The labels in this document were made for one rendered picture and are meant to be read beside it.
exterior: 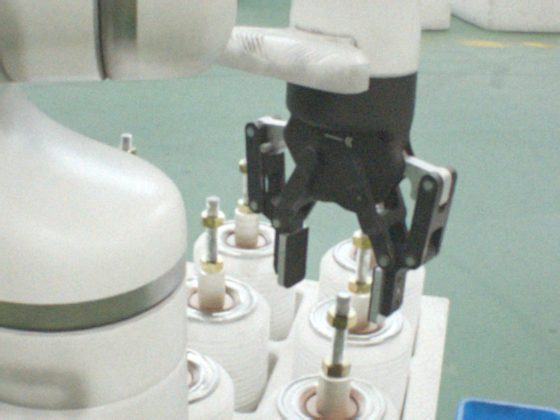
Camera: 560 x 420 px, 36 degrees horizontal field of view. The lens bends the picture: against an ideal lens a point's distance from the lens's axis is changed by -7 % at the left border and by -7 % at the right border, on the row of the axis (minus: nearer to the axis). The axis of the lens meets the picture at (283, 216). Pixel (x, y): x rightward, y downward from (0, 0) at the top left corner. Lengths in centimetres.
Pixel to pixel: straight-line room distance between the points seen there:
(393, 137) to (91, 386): 27
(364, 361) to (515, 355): 53
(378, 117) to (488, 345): 74
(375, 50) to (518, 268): 97
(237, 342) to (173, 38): 49
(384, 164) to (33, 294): 28
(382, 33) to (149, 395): 25
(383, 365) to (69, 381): 44
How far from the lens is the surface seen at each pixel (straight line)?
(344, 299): 57
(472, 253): 145
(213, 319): 71
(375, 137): 51
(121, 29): 24
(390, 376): 71
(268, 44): 46
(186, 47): 25
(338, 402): 61
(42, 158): 28
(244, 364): 73
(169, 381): 31
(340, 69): 44
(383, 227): 52
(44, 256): 26
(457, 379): 112
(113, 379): 29
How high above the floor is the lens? 61
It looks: 24 degrees down
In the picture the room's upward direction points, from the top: 3 degrees clockwise
